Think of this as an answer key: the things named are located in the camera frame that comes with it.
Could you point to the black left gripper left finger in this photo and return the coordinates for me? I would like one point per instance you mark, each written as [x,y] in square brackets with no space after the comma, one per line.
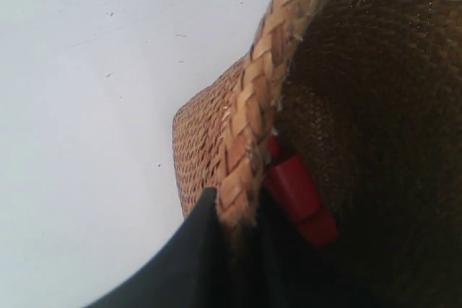
[189,271]

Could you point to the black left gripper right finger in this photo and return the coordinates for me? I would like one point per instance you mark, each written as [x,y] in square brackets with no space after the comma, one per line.
[286,271]

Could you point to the red block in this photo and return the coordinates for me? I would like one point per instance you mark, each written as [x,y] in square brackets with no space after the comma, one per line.
[294,190]

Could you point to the brown woven wicker basket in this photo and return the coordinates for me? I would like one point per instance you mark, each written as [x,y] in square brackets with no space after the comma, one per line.
[369,93]

